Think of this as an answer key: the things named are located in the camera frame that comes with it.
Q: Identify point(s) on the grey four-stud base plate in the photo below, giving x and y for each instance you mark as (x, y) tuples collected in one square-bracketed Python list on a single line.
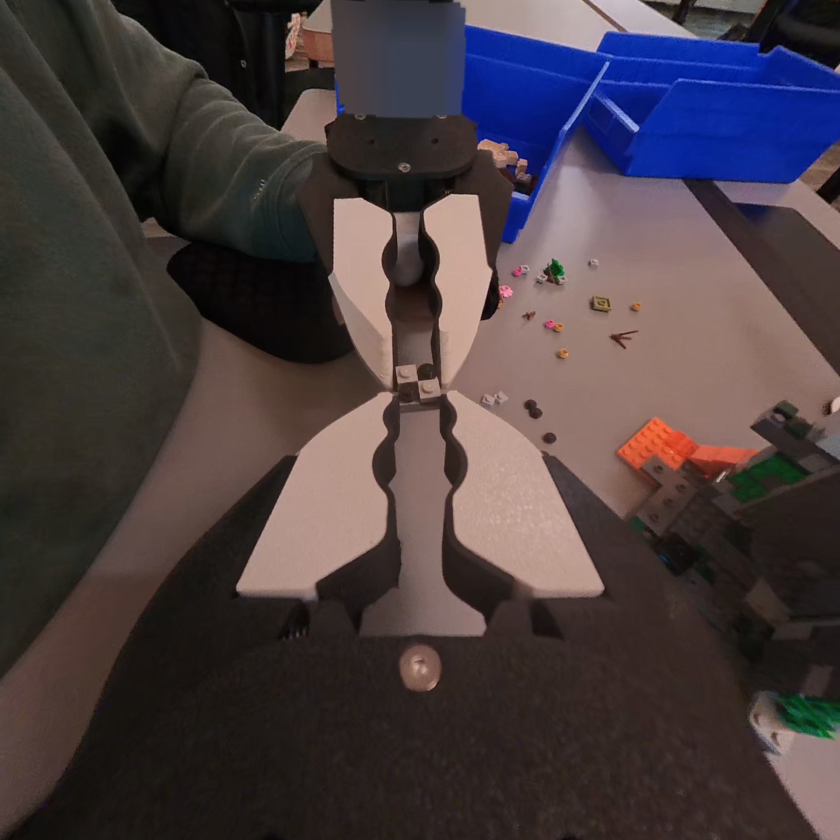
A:
[(423, 403)]

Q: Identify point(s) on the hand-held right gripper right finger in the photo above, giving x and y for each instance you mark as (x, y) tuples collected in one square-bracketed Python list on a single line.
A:
[(525, 518)]

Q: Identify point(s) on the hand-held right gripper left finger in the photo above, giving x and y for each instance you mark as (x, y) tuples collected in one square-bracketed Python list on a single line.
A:
[(321, 518)]

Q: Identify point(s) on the grey green brick castle model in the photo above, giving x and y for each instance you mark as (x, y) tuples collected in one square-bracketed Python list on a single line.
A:
[(754, 525)]

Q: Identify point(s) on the black textured armrest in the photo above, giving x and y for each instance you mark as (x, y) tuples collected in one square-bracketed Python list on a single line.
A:
[(262, 308)]

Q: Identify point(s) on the green plant brick piece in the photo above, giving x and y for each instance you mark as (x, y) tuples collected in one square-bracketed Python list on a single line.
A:
[(555, 269)]

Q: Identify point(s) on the grey desk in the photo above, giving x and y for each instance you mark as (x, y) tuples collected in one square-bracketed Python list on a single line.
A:
[(709, 341)]

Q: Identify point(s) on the cluster of black round plates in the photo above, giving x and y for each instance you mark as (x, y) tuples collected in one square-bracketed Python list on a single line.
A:
[(536, 413)]

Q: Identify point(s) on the grey one-stud square plate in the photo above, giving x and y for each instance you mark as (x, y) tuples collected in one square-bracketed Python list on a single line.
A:
[(430, 389), (407, 373)]

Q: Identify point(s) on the black one-stud round plate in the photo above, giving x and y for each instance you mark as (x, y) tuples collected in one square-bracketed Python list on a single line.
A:
[(425, 371), (410, 392)]

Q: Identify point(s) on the grey table with dark edge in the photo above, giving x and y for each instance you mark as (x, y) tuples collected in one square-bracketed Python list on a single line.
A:
[(787, 275)]

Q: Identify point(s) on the pile of tan bricks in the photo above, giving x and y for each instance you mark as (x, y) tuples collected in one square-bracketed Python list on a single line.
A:
[(505, 164)]

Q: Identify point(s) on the blue plastic bin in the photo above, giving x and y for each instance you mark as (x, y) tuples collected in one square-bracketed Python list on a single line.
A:
[(525, 85), (722, 131)]

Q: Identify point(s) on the olive green square plate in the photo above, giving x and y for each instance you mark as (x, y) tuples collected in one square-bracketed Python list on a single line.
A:
[(601, 303)]

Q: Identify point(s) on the cluster of grey square plates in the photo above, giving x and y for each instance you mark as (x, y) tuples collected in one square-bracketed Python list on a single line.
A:
[(501, 396)]

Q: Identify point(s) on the large brown twig piece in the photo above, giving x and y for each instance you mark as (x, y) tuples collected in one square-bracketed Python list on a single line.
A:
[(623, 338)]

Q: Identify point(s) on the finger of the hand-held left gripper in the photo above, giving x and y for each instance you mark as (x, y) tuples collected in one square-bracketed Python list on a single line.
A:
[(358, 262), (466, 262)]

